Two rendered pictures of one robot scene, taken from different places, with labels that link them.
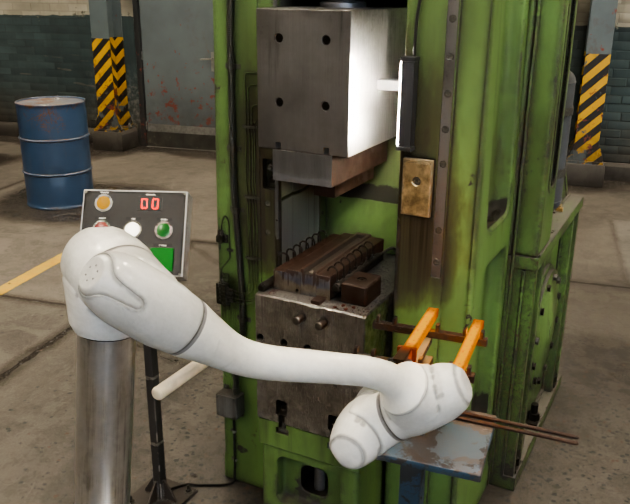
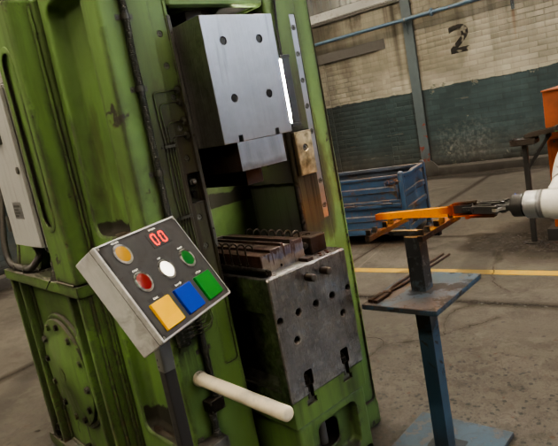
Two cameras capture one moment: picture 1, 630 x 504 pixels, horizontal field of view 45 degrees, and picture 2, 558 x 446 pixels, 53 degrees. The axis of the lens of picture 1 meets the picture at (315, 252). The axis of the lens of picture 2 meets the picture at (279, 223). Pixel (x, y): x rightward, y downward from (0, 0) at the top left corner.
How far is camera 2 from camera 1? 2.33 m
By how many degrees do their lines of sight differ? 66
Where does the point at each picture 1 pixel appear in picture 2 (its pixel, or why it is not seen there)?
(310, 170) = (269, 151)
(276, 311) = (288, 286)
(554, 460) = not seen: hidden behind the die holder
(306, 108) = (256, 98)
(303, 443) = (329, 395)
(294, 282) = (278, 258)
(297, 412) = (320, 369)
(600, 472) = not seen: hidden behind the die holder
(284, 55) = (230, 55)
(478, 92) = (316, 76)
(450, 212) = (321, 165)
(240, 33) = (140, 55)
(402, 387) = not seen: outside the picture
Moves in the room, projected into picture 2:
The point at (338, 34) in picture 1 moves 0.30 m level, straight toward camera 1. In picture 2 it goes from (267, 33) to (352, 10)
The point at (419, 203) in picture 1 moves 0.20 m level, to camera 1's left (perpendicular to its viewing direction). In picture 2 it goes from (311, 163) to (294, 170)
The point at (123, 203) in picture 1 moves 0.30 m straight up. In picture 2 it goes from (138, 247) to (111, 130)
